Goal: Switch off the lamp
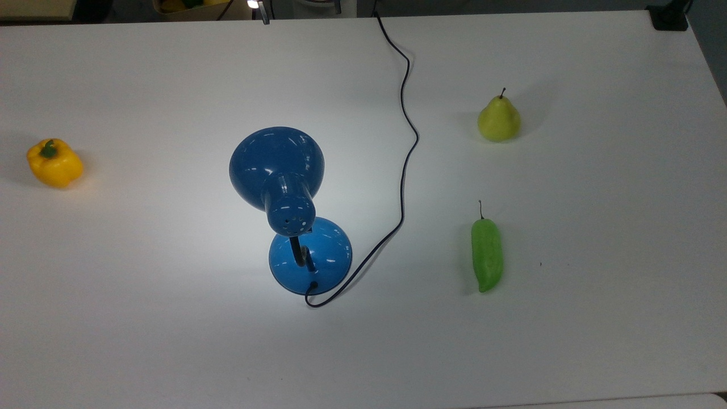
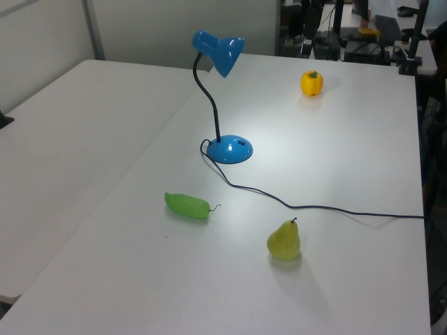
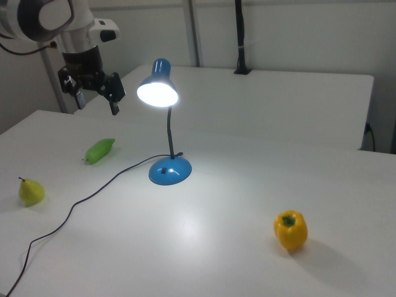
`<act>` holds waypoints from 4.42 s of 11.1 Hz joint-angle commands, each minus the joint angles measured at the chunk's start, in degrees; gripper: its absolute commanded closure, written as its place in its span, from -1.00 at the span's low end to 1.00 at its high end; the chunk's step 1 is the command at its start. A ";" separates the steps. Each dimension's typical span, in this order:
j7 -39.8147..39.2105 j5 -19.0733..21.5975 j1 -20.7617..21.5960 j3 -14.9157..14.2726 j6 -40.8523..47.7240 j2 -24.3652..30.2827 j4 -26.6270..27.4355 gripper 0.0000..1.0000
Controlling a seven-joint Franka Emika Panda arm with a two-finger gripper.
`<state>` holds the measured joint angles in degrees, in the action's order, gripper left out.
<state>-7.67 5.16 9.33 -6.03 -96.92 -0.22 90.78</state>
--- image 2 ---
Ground blue desk lamp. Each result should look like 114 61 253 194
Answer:
191 29 255 165

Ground green chili pepper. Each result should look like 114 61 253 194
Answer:
164 192 222 220

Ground green pear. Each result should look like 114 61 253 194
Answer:
267 217 302 261

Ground yellow bell pepper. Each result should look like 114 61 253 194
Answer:
300 70 324 98

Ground dark equipment block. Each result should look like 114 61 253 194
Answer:
314 31 342 61

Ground black pole with white band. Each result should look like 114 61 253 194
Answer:
300 0 317 59

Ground thin black pole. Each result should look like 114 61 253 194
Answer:
331 0 345 36

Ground black computer keyboard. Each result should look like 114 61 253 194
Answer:
374 14 403 45

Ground dark lamp power cord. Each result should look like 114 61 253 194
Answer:
200 138 425 220

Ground black box with cables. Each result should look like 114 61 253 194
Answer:
344 41 392 66

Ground grey aluminium partition post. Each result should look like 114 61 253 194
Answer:
82 0 106 61

